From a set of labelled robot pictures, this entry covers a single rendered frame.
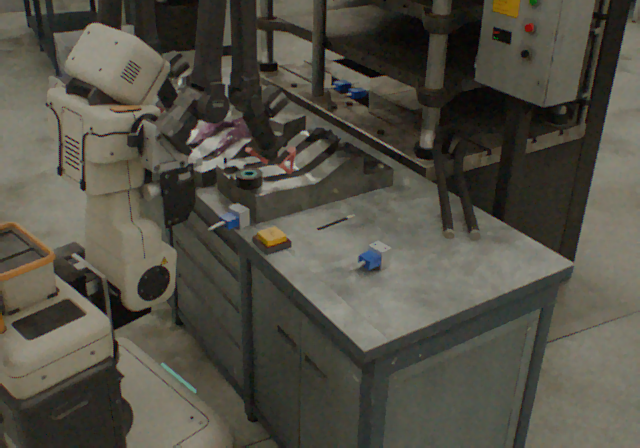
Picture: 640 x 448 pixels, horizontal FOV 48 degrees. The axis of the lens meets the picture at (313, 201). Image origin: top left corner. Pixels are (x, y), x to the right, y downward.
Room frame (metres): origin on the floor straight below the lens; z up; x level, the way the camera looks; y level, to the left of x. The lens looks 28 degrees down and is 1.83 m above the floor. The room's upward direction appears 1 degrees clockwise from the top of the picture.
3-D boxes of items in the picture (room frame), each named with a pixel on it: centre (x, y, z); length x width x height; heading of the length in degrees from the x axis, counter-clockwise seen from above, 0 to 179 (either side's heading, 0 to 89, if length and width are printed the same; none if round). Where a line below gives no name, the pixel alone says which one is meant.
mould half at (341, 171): (2.08, 0.03, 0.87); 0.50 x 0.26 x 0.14; 123
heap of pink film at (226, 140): (2.32, 0.29, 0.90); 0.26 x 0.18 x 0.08; 140
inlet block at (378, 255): (1.60, -0.14, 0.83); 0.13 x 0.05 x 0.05; 132
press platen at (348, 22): (3.04, -0.40, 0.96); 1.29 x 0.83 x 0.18; 33
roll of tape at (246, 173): (1.91, 0.19, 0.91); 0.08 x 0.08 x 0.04
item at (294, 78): (3.06, -0.39, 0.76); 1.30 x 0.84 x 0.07; 33
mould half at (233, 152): (2.33, 0.29, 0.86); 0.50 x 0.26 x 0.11; 140
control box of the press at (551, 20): (2.28, -0.68, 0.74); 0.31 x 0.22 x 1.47; 33
